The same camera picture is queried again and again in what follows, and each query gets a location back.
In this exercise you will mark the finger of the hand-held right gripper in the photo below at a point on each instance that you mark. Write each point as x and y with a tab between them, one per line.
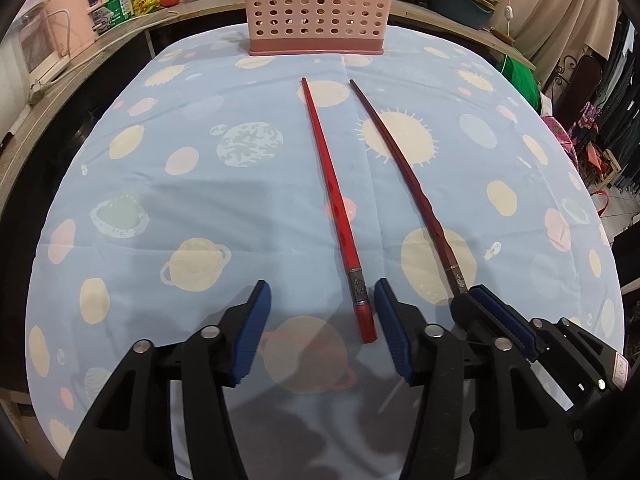
505	317
472	320

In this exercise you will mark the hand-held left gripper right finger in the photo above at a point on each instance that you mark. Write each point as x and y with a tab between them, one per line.
395	330

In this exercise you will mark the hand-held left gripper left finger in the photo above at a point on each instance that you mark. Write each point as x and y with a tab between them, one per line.
250	330

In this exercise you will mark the red chopstick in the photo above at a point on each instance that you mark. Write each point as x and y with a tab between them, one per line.
332	200

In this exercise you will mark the dark maroon chopstick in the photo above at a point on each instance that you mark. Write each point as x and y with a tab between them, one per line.
405	170

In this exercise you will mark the pink perforated utensil holder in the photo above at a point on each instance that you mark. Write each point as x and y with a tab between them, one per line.
315	10

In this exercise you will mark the pink patterned bag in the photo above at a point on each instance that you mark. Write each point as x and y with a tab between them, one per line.
562	135

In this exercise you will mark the green bag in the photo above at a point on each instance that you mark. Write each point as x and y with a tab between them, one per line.
522	82

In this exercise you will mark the black metal chair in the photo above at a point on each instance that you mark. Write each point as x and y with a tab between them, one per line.
580	85

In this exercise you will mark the hanging dark clothes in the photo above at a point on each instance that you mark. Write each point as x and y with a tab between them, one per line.
625	100

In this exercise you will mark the grey wood-grain shelf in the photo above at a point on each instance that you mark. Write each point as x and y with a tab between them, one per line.
45	130

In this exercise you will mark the blue basin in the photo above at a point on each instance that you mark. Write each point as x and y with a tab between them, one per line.
460	10

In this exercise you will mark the beige curtain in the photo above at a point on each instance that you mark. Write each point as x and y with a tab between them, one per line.
550	5

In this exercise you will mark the beige countertop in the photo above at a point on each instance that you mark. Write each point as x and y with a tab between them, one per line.
210	10

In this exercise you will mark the yellow snack packet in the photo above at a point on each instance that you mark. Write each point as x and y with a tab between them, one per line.
146	1

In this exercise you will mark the white countertop appliance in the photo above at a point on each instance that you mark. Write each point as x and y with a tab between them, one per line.
42	45

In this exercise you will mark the green canister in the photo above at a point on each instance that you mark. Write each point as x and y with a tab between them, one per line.
114	2

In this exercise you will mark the pink kitchen appliance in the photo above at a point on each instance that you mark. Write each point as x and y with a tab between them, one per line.
75	5

